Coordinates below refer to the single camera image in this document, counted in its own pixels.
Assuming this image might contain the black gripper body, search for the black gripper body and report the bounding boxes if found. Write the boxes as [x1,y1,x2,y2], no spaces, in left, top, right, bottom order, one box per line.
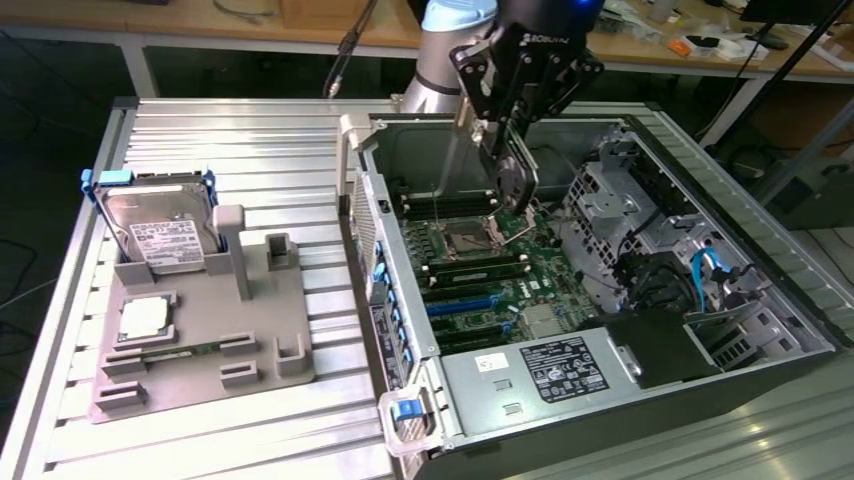
[490,0,607,121]

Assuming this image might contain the graphics card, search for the graphics card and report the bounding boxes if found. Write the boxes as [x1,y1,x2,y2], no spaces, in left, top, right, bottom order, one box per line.
[451,97,542,219]

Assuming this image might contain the clear plastic bag pile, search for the clear plastic bag pile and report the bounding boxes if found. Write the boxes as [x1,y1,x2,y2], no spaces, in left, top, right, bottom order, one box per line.
[599,0,666,41]

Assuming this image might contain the black RAM slot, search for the black RAM slot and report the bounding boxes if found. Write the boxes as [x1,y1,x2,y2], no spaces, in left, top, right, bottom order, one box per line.
[400,197,496,207]
[403,203,496,213]
[399,191,496,201]
[404,209,496,220]
[419,253,526,269]

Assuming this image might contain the white packaging box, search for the white packaging box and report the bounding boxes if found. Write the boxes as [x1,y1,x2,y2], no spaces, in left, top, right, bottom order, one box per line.
[690,33,769,62]

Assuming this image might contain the tall silver disk bay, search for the tall silver disk bay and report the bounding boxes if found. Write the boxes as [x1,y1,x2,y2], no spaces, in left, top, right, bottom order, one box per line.
[563,132,669,251]

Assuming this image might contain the black monitor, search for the black monitor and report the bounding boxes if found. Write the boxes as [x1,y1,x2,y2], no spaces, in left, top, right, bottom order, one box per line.
[738,0,823,50]

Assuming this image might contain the metal socket cover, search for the metal socket cover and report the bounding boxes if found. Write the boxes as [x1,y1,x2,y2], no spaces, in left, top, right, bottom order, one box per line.
[488,207,539,247]

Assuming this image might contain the CPU socket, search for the CPU socket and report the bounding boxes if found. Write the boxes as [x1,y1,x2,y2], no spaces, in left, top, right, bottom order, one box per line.
[439,219,499,261]

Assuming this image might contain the black slanted pole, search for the black slanted pole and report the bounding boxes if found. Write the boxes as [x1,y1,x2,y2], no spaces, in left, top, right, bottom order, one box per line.
[697,0,846,146]

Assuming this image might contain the black RAM stick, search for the black RAM stick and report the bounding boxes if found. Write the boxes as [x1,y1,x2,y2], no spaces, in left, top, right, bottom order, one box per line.
[424,260,530,287]

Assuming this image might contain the green motherboard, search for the green motherboard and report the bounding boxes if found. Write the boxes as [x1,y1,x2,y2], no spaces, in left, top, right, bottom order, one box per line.
[399,192,602,351]

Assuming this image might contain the long black expansion slot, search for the long black expansion slot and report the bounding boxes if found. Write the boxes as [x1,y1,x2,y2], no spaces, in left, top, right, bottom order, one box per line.
[426,283,502,301]

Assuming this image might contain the blue expansion slot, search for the blue expansion slot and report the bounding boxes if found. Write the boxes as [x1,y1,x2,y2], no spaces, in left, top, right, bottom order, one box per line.
[424,294,502,316]

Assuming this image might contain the silver chipset heatsink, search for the silver chipset heatsink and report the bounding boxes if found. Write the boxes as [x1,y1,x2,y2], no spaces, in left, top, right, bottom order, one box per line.
[520,307,563,337]

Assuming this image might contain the black plastic shroud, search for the black plastic shroud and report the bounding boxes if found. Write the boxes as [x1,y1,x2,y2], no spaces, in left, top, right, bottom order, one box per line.
[579,312,726,391]

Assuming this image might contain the hard disk in blue caddy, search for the hard disk in blue caddy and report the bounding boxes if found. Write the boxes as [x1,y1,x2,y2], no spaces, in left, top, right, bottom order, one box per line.
[79,168,226,276]

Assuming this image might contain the low silver disk bay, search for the low silver disk bay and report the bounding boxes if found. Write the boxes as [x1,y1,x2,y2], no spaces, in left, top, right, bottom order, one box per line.
[683,299,786,372]

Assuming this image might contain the grey parts rack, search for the grey parts rack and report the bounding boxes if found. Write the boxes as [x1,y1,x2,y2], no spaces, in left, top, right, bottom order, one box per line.
[88,202,315,426]

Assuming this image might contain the silver power supply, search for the silver power supply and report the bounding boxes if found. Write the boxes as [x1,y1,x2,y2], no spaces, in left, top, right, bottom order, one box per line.
[436,333,646,437]

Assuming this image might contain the blue case latch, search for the blue case latch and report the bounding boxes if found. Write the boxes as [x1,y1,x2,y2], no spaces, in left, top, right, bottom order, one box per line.
[390,399,424,425]

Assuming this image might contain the black PC case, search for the black PC case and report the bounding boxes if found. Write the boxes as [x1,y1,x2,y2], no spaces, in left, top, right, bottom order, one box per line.
[336,112,843,480]

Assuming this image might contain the silver CPU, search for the silver CPU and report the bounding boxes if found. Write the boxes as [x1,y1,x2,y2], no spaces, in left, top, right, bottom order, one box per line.
[117,297,172,341]

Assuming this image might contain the green RAM stick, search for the green RAM stick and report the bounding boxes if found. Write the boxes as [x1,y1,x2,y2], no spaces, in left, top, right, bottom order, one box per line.
[143,344,219,361]

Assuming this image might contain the wooden desk white frame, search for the wooden desk white frame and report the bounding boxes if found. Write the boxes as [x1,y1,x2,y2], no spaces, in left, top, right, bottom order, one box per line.
[586,0,854,146]
[0,0,428,96]

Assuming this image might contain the black cable with metal plug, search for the black cable with metal plug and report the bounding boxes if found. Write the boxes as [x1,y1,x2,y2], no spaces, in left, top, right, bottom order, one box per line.
[322,0,382,100]

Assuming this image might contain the black wire bundle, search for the black wire bundle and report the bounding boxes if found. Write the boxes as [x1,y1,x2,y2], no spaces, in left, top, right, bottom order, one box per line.
[616,252,695,314]

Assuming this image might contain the blue wire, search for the blue wire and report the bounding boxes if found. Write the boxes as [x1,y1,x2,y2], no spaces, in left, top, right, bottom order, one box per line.
[691,247,730,314]

